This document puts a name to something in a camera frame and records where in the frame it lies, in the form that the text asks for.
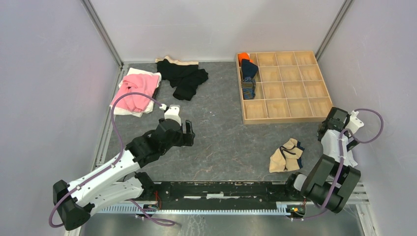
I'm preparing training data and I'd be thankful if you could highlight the beige garment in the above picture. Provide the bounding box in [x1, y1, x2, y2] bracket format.
[269, 138, 305, 173]

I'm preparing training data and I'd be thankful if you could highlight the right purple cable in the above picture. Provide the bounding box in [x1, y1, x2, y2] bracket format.
[293, 108, 385, 221]

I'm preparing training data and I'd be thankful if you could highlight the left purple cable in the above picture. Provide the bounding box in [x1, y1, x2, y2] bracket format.
[49, 92, 177, 228]

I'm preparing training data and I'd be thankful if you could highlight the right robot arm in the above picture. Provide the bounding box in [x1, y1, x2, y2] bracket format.
[284, 107, 363, 213]

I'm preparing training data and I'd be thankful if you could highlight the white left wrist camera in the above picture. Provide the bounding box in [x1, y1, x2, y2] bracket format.
[159, 104, 181, 125]

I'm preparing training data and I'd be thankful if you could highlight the purple cable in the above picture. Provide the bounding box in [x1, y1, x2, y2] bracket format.
[49, 92, 177, 228]
[293, 108, 385, 221]

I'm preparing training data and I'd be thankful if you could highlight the black underwear pile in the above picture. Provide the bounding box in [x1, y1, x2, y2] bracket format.
[156, 57, 209, 101]

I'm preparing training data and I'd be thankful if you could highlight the orange rolled garment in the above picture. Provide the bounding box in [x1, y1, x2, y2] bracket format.
[237, 53, 253, 66]

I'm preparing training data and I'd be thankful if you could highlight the white black garment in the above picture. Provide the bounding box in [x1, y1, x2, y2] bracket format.
[342, 145, 358, 168]

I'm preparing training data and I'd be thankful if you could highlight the navy striped boxer underwear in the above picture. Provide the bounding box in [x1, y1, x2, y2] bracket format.
[241, 77, 256, 100]

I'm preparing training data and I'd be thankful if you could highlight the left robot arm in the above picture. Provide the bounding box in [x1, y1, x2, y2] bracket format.
[52, 118, 195, 231]

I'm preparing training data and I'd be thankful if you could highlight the wooden compartment tray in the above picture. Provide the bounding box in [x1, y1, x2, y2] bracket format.
[236, 51, 333, 124]

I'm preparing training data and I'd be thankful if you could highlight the navy rolled garment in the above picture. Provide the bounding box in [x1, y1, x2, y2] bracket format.
[241, 59, 259, 79]

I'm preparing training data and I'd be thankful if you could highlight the pink garment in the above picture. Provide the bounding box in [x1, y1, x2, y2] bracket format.
[110, 74, 159, 112]

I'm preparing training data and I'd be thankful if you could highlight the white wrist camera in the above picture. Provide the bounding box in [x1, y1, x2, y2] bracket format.
[159, 104, 181, 125]
[345, 110, 364, 134]

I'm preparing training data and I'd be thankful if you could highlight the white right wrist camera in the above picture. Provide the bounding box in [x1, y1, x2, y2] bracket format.
[345, 110, 364, 134]

